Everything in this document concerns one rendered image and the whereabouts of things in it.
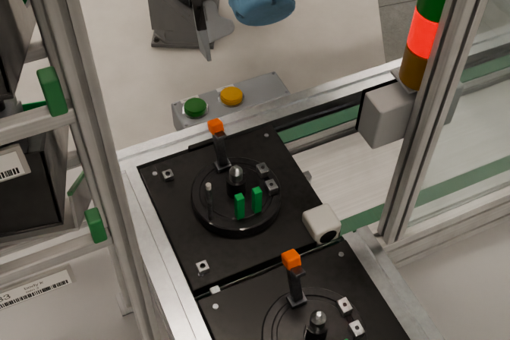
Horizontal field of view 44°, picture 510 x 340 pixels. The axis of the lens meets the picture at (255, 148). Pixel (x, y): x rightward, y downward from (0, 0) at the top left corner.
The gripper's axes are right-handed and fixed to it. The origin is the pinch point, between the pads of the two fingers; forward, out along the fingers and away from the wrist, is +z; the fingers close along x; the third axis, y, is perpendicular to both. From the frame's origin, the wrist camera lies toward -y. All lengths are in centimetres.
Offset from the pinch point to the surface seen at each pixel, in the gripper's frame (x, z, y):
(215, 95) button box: 0.0, 13.4, 1.3
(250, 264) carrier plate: -36.0, 15.4, 0.9
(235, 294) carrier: -40.2, 15.6, -2.1
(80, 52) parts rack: -55, -39, -10
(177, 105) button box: -1.4, 13.1, -5.7
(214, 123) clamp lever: -17.9, 3.5, -0.5
